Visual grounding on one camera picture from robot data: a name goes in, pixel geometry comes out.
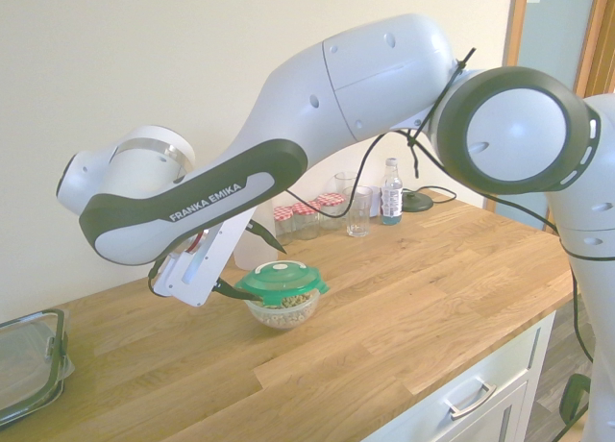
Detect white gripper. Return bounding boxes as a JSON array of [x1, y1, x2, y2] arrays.
[[153, 209, 289, 309]]

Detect green round container lid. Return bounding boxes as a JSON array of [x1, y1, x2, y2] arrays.
[[234, 261, 332, 309]]

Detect glass jar red checkered lid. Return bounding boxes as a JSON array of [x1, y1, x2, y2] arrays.
[[291, 201, 321, 241], [316, 192, 348, 232], [272, 205, 296, 246]]

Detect clear bowl of cereal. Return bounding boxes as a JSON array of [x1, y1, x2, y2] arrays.
[[244, 287, 325, 332]]

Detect faceted clear drinking glass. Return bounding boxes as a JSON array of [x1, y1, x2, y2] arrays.
[[345, 185, 375, 238]]

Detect hint water bottle blue liquid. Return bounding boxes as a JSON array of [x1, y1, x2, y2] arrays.
[[380, 157, 405, 227]]

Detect black kettle base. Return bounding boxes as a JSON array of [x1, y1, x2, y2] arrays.
[[401, 193, 435, 214]]

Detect white cabinet front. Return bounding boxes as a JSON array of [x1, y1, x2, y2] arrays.
[[362, 310, 558, 442]]

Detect dark green curved bar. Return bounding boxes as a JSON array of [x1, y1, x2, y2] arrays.
[[560, 373, 593, 432]]

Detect wooden door with glass panel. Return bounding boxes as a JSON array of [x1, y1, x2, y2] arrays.
[[482, 0, 615, 233]]

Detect black kettle base power cord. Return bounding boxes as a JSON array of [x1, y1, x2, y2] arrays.
[[402, 185, 458, 207]]

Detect silver drawer handle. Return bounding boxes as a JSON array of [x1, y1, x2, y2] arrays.
[[443, 378, 498, 421]]

